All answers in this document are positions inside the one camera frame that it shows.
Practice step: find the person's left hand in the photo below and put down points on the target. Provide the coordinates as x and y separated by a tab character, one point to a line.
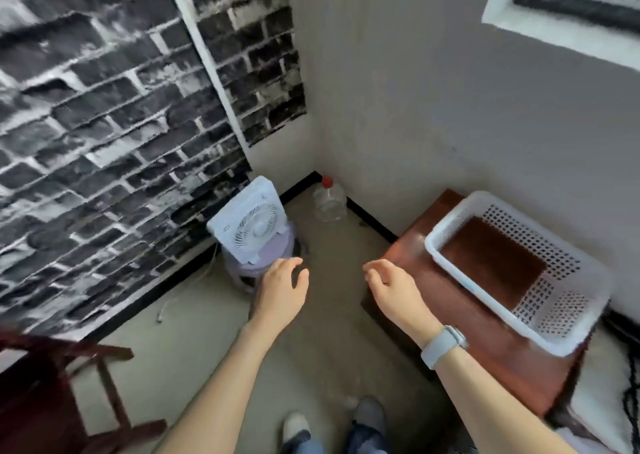
276	298

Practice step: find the black window frame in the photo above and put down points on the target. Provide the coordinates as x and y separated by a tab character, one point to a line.
575	6

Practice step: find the brown wooden table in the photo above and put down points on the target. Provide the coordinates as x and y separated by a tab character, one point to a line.
450	313

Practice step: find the person's right thumb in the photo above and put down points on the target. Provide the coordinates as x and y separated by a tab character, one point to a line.
373	281

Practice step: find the person's left forearm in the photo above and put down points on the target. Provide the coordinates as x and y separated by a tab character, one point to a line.
225	393

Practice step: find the grey smartwatch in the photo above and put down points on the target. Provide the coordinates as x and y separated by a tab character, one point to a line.
442	346

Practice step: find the dark red wooden chair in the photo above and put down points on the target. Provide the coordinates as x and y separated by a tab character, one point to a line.
40	398

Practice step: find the white wall pipe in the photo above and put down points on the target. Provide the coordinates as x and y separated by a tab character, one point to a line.
205	63

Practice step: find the person's left grey shoe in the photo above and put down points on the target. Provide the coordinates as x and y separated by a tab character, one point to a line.
296	426

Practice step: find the person's right forearm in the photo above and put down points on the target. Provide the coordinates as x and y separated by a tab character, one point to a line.
490	408

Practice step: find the white cushion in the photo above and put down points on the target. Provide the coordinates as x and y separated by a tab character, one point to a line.
597	393

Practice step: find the person's grey shoe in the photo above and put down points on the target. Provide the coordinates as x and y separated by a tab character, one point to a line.
296	426
370	413

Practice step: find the white perforated plastic basket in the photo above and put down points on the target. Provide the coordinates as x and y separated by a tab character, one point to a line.
565	278

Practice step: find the white box fan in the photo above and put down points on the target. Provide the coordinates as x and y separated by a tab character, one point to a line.
250	221

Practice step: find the person's right hand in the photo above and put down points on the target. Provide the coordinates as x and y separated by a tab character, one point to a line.
400	298

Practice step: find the purple plastic stool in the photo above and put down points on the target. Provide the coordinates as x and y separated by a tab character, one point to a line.
260	267

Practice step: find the person's left thumb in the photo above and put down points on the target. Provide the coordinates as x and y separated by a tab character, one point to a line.
302	283

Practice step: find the blue jeans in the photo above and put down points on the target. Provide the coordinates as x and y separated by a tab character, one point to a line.
365	442

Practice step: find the person's right grey shoe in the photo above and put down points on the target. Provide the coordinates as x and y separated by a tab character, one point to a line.
370	413

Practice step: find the clear bottle with red cap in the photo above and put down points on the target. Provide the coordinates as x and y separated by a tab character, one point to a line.
330	202

